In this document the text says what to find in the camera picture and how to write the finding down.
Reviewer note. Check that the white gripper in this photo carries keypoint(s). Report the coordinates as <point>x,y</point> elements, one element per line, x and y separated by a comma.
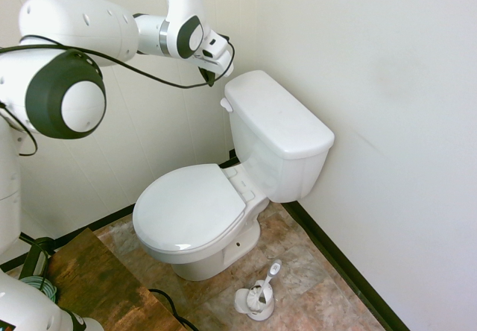
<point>220,62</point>

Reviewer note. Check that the white flush lever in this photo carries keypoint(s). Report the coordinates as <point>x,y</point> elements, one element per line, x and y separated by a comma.
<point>225,104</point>

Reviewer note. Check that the white toilet bowl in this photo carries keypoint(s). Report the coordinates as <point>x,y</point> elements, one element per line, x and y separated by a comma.
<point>223,249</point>

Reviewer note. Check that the white toilet brush holder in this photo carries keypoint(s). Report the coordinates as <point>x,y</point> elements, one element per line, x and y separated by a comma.
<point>257,308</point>

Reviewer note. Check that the black baseboard beside toilet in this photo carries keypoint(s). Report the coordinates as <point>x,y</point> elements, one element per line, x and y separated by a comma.
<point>93,224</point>

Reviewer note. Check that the dark wooden table top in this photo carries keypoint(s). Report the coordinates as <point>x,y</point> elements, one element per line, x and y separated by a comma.
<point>100,279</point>

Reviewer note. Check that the white toilet tank lid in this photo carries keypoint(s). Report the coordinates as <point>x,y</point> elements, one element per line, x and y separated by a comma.
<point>275,115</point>

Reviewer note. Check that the white toilet tank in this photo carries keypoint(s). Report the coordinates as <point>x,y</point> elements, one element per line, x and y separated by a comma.
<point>283,174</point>

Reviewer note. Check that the black baseboard behind toilet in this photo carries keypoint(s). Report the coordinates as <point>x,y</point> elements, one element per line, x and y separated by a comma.
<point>343,256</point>

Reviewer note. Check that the black metal stand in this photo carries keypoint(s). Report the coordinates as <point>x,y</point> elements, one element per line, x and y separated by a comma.
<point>33,256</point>

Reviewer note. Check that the white toilet brush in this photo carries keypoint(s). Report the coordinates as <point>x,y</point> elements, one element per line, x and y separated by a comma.
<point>270,279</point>

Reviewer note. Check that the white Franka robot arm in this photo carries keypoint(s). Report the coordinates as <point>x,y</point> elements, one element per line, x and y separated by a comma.
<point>74,33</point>

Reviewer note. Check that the white toilet seat lid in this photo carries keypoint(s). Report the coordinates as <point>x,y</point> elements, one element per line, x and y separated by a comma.
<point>186,208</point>

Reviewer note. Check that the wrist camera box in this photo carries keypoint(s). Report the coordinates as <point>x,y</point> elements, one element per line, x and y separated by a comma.
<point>215,44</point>

